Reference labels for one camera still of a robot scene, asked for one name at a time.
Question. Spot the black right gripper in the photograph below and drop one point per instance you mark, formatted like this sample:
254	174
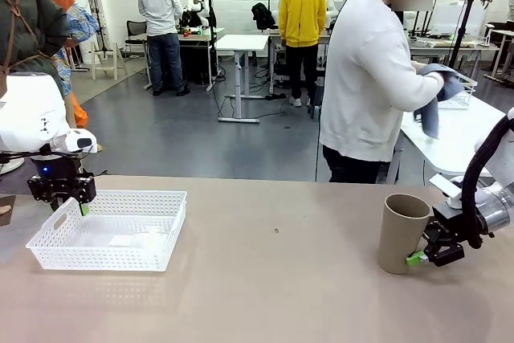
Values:
445	238

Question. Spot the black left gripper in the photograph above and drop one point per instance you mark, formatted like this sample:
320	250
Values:
56	166

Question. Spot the brown paper cup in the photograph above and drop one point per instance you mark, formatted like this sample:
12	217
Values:
401	234

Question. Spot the white perforated plastic basket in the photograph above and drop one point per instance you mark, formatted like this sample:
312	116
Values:
120	234

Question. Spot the blue-grey cloth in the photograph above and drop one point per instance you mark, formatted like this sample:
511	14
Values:
433	114

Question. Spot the person's right forearm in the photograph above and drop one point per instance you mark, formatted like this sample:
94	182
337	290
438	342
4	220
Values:
421	92

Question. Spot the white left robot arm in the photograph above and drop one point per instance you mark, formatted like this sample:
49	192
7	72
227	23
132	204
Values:
28	110

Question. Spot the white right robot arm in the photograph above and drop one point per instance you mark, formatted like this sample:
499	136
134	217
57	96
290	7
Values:
498	206

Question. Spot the white round fan base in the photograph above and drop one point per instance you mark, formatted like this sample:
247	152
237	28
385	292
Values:
10	166

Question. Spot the white side table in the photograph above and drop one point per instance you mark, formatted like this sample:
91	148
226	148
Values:
454	138

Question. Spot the white step stool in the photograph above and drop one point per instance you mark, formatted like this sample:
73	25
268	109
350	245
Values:
106	58

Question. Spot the mannequin in orange clothes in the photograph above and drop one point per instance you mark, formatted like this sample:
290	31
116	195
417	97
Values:
76	25

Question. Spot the black chair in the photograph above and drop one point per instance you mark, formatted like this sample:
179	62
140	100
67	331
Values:
134	33

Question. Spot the person in dark green jacket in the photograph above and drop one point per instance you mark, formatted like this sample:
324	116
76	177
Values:
24	17

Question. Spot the person in white sweater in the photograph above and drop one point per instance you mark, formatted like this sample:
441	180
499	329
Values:
361	78

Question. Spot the man in white shirt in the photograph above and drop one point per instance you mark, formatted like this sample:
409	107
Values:
160	17

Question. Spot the black tripod stand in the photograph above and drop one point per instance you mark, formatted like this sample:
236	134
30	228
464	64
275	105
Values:
463	25

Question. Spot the white height-adjustable desk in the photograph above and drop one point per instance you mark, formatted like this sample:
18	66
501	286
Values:
241	42

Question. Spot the person in yellow hoodie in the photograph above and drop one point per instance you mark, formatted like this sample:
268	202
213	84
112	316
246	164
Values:
301	17

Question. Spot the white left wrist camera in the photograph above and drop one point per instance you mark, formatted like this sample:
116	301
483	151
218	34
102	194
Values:
82	142

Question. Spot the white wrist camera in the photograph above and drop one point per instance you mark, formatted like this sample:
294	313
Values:
82	142
443	186

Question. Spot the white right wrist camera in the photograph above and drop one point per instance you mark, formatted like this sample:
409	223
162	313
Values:
443	186

